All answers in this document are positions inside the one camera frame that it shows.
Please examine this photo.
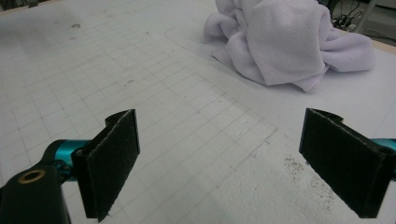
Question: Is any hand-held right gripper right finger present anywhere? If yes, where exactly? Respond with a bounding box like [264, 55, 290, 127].
[298, 107, 396, 219]

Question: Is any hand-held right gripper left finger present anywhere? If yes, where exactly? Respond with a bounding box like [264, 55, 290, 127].
[72, 108, 141, 223]

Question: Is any lilac printed towel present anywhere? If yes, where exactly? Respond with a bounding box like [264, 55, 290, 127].
[203, 0, 376, 94]

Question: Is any white grid foam mat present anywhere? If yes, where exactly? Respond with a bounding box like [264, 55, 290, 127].
[0, 0, 396, 224]

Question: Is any black floor cable tangle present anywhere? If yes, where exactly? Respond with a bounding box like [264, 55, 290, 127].
[329, 8, 364, 31]

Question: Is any white metal desk frame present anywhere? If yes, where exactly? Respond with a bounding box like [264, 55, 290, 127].
[353, 0, 379, 34]

